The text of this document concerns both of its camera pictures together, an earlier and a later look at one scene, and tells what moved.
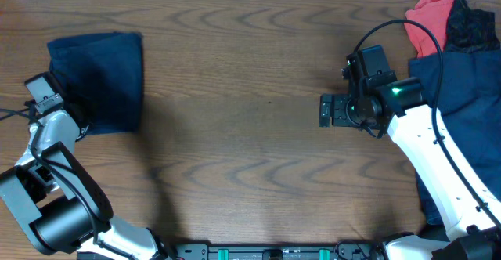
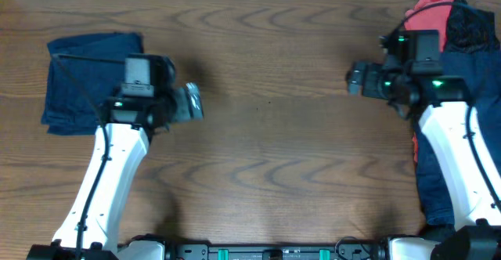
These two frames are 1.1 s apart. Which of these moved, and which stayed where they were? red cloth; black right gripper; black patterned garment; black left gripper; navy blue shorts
Moved: black left gripper; black right gripper
Stayed: black patterned garment; navy blue shorts; red cloth
